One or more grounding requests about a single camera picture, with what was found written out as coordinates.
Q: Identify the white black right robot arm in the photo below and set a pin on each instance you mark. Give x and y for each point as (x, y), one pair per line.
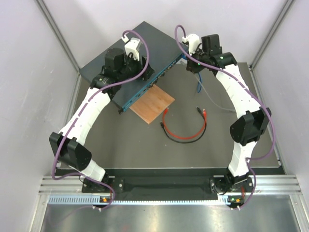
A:
(251, 120)

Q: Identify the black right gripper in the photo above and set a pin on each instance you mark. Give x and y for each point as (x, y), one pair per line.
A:
(191, 67)

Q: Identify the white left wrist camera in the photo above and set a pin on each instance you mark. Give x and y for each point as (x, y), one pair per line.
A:
(132, 47)

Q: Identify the wooden board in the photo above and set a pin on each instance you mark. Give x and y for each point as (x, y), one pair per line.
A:
(151, 104)

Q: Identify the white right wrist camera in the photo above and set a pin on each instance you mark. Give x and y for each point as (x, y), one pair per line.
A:
(193, 42)

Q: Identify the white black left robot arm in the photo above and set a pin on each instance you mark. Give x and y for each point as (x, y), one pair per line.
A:
(68, 144)

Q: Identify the dark blue network switch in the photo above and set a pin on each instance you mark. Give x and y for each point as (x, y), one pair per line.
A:
(164, 53)

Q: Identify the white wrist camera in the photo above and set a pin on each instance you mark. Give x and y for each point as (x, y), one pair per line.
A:
(132, 47)
(193, 42)

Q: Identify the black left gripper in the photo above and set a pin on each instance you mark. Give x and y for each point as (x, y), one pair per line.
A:
(137, 63)

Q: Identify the aluminium frame rail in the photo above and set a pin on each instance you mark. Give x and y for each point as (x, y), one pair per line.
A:
(266, 185)

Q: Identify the grey slotted cable duct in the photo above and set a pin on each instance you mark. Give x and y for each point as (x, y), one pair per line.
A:
(102, 200)

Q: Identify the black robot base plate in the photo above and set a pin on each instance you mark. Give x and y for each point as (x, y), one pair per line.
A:
(207, 179)

